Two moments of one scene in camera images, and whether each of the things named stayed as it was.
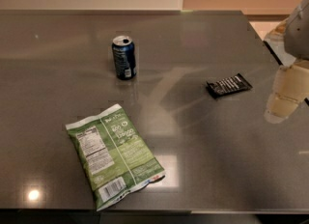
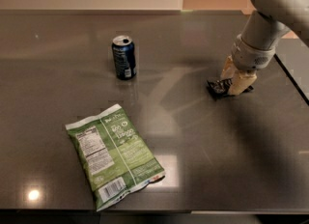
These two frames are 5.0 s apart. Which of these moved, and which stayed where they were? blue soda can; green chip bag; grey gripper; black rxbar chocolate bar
Moved: grey gripper
Stayed: black rxbar chocolate bar; green chip bag; blue soda can
